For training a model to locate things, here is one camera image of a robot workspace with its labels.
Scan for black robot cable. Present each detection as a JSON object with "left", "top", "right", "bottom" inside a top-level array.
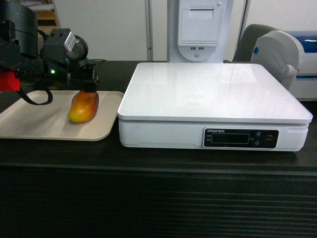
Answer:
[{"left": 16, "top": 85, "right": 53, "bottom": 105}]

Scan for red yellow mango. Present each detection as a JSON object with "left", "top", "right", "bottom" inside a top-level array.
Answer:
[{"left": 68, "top": 90, "right": 99, "bottom": 123}]

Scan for black checkout counter cabinet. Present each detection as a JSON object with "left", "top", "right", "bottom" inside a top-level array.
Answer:
[{"left": 0, "top": 60, "right": 317, "bottom": 238}]

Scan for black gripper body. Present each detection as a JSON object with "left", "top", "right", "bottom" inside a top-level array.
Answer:
[{"left": 40, "top": 28, "right": 99, "bottom": 87}]

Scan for beige plastic tray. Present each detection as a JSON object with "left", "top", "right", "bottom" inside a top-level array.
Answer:
[{"left": 0, "top": 90, "right": 123, "bottom": 141}]

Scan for white label printer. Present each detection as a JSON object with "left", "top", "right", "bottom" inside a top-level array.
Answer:
[{"left": 251, "top": 30, "right": 317, "bottom": 101}]

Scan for white receipt printer kiosk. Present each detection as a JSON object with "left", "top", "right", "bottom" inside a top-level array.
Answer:
[{"left": 167, "top": 0, "right": 249, "bottom": 63}]

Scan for white checkout scale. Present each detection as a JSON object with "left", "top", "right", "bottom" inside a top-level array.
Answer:
[{"left": 118, "top": 62, "right": 313, "bottom": 151}]

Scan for black barcode scanner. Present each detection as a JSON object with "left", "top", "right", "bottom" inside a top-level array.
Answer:
[{"left": 66, "top": 35, "right": 88, "bottom": 61}]

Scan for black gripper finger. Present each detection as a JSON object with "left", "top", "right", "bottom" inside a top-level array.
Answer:
[{"left": 83, "top": 83, "right": 97, "bottom": 93}]

